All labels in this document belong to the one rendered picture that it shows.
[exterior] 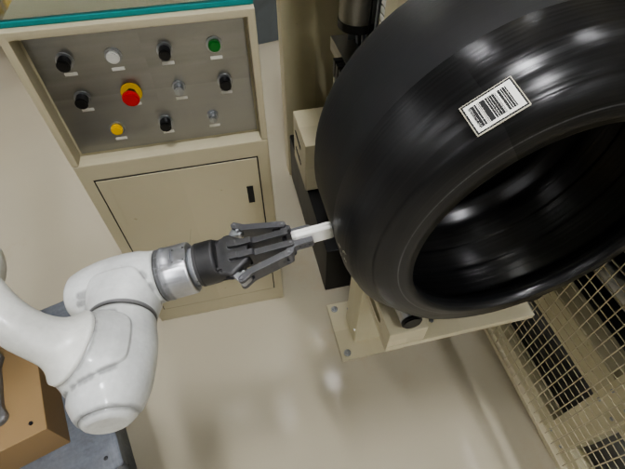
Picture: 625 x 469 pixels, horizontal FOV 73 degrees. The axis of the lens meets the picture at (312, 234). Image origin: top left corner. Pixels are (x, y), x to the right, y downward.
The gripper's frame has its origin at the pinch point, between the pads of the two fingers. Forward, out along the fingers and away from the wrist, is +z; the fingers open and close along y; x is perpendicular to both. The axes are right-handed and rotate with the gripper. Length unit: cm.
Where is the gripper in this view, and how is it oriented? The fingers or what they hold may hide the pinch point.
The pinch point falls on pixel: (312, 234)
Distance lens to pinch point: 72.2
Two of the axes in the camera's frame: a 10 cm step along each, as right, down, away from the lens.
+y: -2.3, -7.6, 6.1
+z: 9.6, -2.6, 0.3
